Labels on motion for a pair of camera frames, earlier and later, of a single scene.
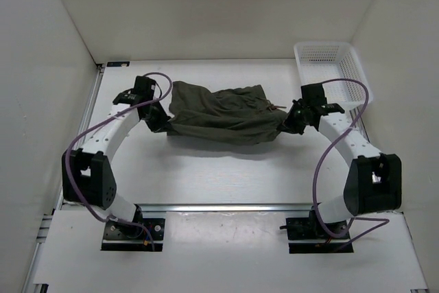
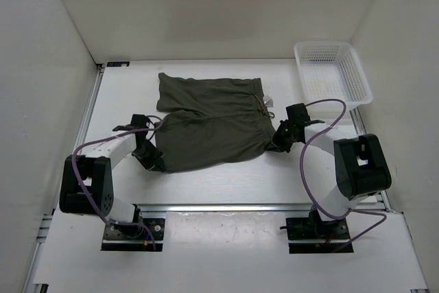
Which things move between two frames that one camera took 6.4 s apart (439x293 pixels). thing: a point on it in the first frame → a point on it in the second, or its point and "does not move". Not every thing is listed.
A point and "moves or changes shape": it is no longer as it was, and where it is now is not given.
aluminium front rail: (224, 208) does not move
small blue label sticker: (118, 64) does not move
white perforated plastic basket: (318, 62) does not move
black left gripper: (162, 123) → (149, 164)
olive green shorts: (236, 116) moves or changes shape
